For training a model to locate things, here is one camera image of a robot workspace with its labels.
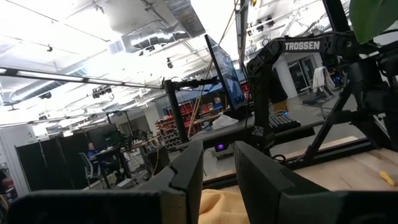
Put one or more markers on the seated person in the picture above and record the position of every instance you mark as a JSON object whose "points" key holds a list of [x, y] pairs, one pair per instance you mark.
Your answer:
{"points": [[92, 154]]}

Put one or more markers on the shelf with red bins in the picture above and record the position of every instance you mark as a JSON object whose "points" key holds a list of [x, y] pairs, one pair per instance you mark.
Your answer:
{"points": [[164, 130]]}

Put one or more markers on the yellow plush toy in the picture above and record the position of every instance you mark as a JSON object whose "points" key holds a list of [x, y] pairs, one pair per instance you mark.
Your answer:
{"points": [[220, 208]]}

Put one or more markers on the computer monitor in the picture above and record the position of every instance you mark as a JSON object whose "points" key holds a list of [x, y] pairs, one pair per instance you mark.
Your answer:
{"points": [[227, 77]]}

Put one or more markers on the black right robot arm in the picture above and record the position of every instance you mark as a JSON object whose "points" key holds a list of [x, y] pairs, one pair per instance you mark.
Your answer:
{"points": [[261, 93]]}

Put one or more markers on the device with purple light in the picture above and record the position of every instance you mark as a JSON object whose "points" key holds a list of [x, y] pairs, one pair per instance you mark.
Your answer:
{"points": [[220, 147]]}

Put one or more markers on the white cloth on chair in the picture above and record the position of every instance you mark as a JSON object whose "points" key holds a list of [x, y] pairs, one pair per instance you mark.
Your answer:
{"points": [[321, 79]]}

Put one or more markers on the artificial potted green plant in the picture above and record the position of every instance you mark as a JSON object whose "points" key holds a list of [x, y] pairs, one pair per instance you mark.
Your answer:
{"points": [[373, 18]]}

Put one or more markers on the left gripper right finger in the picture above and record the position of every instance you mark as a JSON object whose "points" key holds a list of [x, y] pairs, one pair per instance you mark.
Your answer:
{"points": [[258, 180]]}

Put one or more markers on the black overhead light bar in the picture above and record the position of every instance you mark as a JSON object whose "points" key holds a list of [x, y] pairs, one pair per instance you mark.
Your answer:
{"points": [[62, 77]]}

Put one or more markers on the white crumpled paper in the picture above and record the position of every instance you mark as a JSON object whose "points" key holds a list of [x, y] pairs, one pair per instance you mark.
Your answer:
{"points": [[224, 122]]}

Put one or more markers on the grey desk with pole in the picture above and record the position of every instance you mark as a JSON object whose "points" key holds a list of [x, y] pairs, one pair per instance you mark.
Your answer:
{"points": [[224, 133]]}

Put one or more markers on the black partition wall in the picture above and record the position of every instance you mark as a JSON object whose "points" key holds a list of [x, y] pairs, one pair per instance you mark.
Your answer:
{"points": [[46, 165]]}

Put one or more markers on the black overhead camera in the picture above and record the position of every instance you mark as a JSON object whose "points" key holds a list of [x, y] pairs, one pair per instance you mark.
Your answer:
{"points": [[101, 91]]}

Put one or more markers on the black backlit keyboard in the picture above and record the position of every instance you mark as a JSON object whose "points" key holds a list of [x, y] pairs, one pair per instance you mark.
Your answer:
{"points": [[283, 122]]}

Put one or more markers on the grey keyboard desk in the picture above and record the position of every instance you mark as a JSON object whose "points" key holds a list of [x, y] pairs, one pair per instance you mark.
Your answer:
{"points": [[306, 130]]}

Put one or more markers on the grey office chair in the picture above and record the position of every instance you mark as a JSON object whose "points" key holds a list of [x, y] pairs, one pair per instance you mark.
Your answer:
{"points": [[88, 169]]}

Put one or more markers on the white column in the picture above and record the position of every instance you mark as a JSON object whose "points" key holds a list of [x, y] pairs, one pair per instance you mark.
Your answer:
{"points": [[12, 155]]}

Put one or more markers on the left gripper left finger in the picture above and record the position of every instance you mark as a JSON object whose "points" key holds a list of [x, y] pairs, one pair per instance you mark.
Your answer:
{"points": [[189, 174]]}

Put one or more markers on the black ceiling spotlight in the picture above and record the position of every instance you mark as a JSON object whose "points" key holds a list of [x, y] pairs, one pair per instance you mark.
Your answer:
{"points": [[45, 95]]}

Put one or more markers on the yellow toy banana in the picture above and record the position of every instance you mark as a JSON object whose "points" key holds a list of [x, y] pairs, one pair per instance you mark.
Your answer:
{"points": [[388, 178]]}

